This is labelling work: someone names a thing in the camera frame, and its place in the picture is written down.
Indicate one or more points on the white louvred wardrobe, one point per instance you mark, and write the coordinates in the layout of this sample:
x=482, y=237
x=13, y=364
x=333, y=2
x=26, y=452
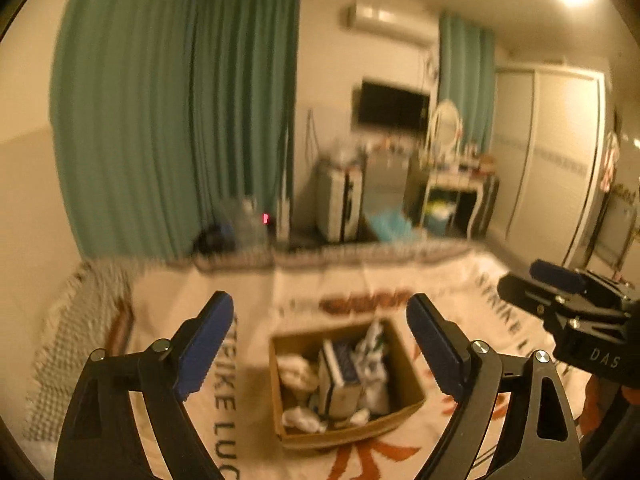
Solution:
x=550, y=160

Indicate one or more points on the black wall television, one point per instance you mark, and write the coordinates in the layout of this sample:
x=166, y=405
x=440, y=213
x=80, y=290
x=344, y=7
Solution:
x=392, y=105

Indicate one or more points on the white air conditioner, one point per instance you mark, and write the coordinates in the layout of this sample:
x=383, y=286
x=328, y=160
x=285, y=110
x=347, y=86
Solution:
x=390, y=22

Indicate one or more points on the red door ornament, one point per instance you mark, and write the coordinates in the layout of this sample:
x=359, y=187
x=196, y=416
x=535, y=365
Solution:
x=610, y=160

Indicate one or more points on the person's right hand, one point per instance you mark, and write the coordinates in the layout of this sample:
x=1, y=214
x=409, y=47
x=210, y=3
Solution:
x=600, y=402

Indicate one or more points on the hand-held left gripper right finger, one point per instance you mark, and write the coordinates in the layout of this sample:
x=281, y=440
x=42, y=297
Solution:
x=435, y=350

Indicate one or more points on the black bag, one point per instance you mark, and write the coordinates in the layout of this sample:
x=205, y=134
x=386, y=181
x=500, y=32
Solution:
x=212, y=241

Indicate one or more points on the green window curtain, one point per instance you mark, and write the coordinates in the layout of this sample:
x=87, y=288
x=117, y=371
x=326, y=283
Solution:
x=125, y=110
x=245, y=110

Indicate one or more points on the white cloth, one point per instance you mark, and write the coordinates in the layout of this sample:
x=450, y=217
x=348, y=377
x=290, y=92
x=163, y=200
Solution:
x=302, y=419
x=296, y=371

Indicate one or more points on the white vanity table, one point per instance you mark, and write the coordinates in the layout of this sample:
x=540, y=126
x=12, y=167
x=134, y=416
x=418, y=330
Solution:
x=450, y=180

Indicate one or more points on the grey checked bedsheet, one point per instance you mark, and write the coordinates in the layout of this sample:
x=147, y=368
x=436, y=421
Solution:
x=70, y=340

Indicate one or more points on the blue plastic bag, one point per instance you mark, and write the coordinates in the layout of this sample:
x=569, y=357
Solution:
x=392, y=225

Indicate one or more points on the cream printed blanket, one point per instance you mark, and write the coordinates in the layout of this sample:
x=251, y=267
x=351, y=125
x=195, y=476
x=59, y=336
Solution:
x=250, y=290

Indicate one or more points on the white oval mirror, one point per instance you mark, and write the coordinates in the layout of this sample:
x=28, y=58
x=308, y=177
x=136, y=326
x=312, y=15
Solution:
x=445, y=127

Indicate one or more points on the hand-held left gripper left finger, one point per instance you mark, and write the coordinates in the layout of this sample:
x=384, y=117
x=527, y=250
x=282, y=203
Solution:
x=205, y=350

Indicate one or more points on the silver mini fridge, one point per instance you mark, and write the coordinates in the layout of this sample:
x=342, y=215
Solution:
x=387, y=180

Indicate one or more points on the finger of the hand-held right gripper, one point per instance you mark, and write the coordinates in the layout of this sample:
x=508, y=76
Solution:
x=535, y=296
x=557, y=274

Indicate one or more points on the large white sock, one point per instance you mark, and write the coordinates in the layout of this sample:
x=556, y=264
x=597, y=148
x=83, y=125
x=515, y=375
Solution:
x=372, y=365

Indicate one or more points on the brown cardboard box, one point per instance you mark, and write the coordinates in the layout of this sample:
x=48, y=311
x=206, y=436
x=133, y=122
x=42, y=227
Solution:
x=400, y=385

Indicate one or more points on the white suitcase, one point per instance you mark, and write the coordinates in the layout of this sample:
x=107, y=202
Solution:
x=335, y=205

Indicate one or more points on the narrow green curtain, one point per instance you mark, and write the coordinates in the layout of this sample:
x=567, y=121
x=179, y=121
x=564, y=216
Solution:
x=467, y=80

